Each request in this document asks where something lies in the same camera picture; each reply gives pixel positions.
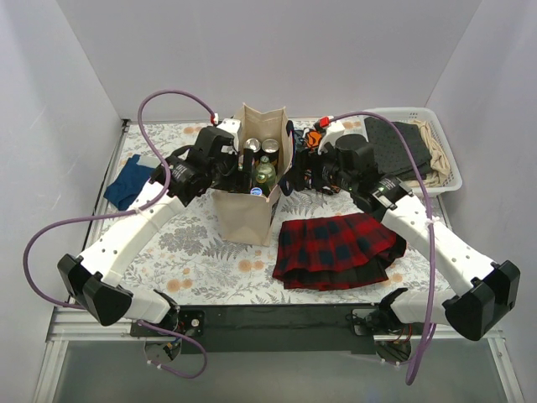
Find blue folded garment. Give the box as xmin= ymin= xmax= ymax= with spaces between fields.
xmin=104 ymin=154 xmax=160 ymax=212

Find red plaid skirt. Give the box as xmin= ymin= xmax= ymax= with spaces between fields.
xmin=272 ymin=213 xmax=407 ymax=291

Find silver can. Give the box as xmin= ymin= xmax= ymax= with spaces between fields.
xmin=243 ymin=138 xmax=262 ymax=158
xmin=262 ymin=139 xmax=279 ymax=166

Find blue cap Pocari bottle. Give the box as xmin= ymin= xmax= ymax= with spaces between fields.
xmin=250 ymin=187 xmax=263 ymax=196

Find beige canvas tote bag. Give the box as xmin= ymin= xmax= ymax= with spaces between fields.
xmin=212 ymin=105 xmax=293 ymax=246

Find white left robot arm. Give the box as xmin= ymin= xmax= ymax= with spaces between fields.
xmin=58 ymin=118 xmax=242 ymax=336

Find silver top can right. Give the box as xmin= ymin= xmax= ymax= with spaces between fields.
xmin=262 ymin=139 xmax=279 ymax=166

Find orange black patterned garment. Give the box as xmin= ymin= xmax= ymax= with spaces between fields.
xmin=289 ymin=127 xmax=325 ymax=158

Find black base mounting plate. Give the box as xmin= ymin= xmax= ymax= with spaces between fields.
xmin=129 ymin=302 xmax=414 ymax=356

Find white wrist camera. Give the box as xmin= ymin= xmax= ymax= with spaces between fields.
xmin=317 ymin=121 xmax=362 ymax=154
xmin=217 ymin=118 xmax=242 ymax=149

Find dark grey dotted cloth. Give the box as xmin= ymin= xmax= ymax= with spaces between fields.
xmin=364 ymin=117 xmax=432 ymax=181

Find white plastic basket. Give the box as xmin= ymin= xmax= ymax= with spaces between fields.
xmin=360 ymin=107 xmax=462 ymax=197

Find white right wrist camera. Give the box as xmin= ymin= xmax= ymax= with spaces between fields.
xmin=317 ymin=121 xmax=362 ymax=154

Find floral tablecloth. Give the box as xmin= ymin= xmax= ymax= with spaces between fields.
xmin=81 ymin=117 xmax=454 ymax=306

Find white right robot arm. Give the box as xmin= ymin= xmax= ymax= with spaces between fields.
xmin=287 ymin=134 xmax=520 ymax=341

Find silver top can left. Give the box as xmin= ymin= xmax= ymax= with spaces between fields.
xmin=243 ymin=138 xmax=262 ymax=158

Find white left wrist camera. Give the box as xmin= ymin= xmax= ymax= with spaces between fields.
xmin=217 ymin=118 xmax=242 ymax=149

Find beige cloth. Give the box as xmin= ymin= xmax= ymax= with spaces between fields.
xmin=412 ymin=119 xmax=451 ymax=187

